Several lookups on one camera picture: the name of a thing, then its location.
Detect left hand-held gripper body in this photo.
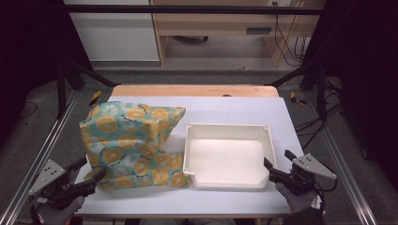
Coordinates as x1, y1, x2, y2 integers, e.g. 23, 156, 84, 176
28, 159, 97, 210

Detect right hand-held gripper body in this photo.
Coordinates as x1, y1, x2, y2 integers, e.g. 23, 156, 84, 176
270, 153, 338, 196

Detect white plastic tray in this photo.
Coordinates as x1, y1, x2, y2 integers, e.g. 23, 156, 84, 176
182, 122, 278, 190

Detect teal orange-slice print bag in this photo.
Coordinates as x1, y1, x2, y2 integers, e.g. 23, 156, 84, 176
79, 100, 191, 191

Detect person's right hand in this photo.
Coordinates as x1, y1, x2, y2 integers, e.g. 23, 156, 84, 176
275, 183, 323, 214

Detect person's left hand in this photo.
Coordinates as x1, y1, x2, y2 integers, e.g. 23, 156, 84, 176
37, 196, 85, 225

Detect yellow black tape marker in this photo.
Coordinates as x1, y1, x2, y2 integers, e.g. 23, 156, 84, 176
289, 91, 308, 106
89, 90, 103, 107

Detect white table board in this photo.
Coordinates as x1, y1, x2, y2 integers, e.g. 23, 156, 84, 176
74, 96, 305, 218

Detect black metal stand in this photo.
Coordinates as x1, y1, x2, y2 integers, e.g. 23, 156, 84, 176
55, 58, 120, 120
268, 61, 329, 119

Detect wooden table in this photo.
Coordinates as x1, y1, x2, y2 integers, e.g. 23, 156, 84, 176
111, 84, 280, 98

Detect white cabinet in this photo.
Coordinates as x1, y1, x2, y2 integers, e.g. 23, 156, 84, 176
63, 0, 161, 62

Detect wooden desk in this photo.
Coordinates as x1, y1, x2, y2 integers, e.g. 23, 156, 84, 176
149, 0, 327, 68

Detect aluminium floor rail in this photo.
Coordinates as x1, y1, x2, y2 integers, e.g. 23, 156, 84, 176
0, 89, 80, 225
303, 91, 379, 225

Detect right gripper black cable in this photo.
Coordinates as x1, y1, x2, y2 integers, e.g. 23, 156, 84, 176
314, 177, 340, 207

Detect black floor cables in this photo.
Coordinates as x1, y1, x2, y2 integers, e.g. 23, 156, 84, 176
295, 77, 344, 152

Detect black cables at desk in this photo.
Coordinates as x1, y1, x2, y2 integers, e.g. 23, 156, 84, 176
272, 1, 310, 68

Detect black horizontal frame bar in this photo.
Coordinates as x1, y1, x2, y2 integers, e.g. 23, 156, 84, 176
62, 4, 325, 16

